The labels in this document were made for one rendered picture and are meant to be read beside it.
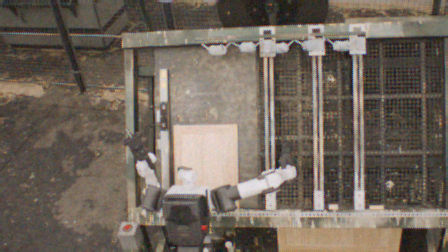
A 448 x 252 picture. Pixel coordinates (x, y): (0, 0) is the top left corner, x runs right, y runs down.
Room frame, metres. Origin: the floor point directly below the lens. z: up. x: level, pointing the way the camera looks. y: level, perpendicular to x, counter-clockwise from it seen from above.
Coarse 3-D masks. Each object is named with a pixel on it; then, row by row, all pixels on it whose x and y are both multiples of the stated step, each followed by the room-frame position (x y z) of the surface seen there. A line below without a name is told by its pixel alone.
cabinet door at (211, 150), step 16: (176, 128) 2.86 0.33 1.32; (192, 128) 2.84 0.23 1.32; (208, 128) 2.81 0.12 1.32; (224, 128) 2.79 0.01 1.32; (176, 144) 2.80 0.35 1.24; (192, 144) 2.77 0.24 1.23; (208, 144) 2.75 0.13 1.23; (224, 144) 2.73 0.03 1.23; (176, 160) 2.73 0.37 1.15; (192, 160) 2.71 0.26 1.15; (208, 160) 2.69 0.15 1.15; (224, 160) 2.66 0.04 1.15; (176, 176) 2.67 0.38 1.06; (208, 176) 2.62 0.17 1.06; (224, 176) 2.60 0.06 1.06
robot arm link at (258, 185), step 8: (264, 176) 2.17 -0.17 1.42; (240, 184) 2.17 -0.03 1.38; (248, 184) 2.15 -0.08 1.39; (256, 184) 2.14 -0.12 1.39; (264, 184) 2.13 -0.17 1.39; (240, 192) 2.13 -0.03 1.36; (248, 192) 2.12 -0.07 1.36; (256, 192) 2.12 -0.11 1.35; (264, 192) 2.11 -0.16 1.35; (272, 192) 2.12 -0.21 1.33
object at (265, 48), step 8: (272, 32) 3.01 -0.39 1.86; (264, 40) 2.99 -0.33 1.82; (272, 40) 2.98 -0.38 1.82; (264, 48) 2.96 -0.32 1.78; (264, 56) 2.94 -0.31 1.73; (272, 56) 2.93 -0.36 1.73; (264, 64) 2.93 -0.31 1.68; (272, 64) 2.92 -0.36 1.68; (264, 72) 2.90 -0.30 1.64; (272, 72) 2.89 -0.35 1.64; (272, 80) 2.86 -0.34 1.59; (272, 88) 2.83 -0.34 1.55; (272, 96) 2.80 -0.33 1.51; (272, 104) 2.77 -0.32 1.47; (272, 112) 2.74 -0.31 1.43; (272, 120) 2.70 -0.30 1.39; (272, 128) 2.67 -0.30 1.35; (272, 136) 2.64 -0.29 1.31; (272, 144) 2.61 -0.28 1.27; (272, 152) 2.58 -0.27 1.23; (272, 160) 2.55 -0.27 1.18; (272, 168) 2.52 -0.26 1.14; (272, 200) 2.39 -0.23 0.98; (272, 208) 2.36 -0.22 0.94
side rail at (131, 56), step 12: (132, 48) 3.24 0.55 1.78; (132, 60) 3.19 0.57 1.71; (132, 72) 3.14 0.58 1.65; (132, 84) 3.09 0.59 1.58; (132, 96) 3.04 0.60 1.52; (132, 108) 2.99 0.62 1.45; (132, 120) 2.94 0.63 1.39; (132, 132) 2.89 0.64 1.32; (132, 156) 2.79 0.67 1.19; (132, 168) 2.74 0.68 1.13; (132, 180) 2.69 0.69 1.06; (132, 192) 2.65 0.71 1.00; (132, 204) 2.60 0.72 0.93
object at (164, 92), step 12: (168, 72) 3.12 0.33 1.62; (168, 84) 3.06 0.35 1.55; (168, 96) 3.01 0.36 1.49; (168, 108) 2.96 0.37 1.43; (168, 120) 2.90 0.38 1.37; (168, 132) 2.85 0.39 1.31; (168, 144) 2.80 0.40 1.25; (168, 156) 2.75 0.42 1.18; (168, 168) 2.70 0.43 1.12; (168, 180) 2.65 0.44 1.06
